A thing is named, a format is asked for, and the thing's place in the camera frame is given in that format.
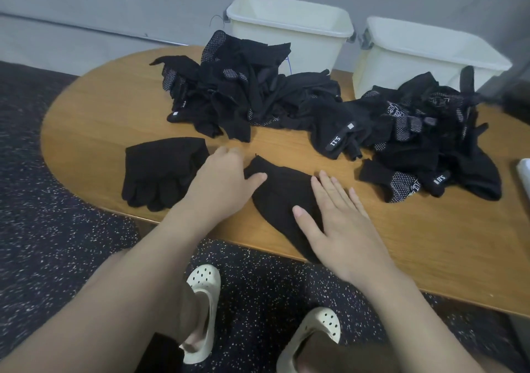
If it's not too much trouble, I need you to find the person's right hand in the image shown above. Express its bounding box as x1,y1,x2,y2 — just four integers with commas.
292,170,400,288

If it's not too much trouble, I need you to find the person's left hand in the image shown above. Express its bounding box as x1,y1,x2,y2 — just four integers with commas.
181,145,268,227

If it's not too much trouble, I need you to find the black dotted glove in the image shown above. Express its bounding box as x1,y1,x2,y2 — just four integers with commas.
121,137,210,212
244,155,324,262

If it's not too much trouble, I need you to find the pile of black gloves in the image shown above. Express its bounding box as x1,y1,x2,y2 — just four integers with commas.
149,29,504,204
121,137,210,212

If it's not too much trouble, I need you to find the stack of black gloves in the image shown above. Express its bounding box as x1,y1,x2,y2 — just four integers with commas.
121,137,210,212

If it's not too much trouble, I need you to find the white plastic bin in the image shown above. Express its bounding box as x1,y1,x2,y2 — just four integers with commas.
224,0,356,75
352,16,513,100

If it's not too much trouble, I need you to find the person's right forearm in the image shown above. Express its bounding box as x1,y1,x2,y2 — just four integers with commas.
360,267,485,373

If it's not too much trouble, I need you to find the person's left forearm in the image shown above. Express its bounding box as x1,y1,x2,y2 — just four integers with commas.
0,195,208,373

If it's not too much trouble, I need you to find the person's right white shoe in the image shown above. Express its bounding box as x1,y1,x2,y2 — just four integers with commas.
275,306,342,373

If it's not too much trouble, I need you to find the person's white shoe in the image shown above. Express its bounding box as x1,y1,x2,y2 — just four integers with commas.
179,263,222,365
275,306,342,373

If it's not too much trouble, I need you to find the person's left white shoe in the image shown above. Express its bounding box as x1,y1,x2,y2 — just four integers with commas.
179,263,222,365

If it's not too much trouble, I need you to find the person's left leg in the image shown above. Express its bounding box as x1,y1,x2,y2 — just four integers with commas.
83,248,204,373

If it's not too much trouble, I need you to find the white flat tray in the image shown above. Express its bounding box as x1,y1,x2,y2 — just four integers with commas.
517,158,530,199

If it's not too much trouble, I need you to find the grey wall pipe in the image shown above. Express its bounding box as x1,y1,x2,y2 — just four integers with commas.
0,10,226,50

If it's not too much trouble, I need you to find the metal rack frame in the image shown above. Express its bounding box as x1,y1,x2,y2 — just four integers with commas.
489,29,530,125

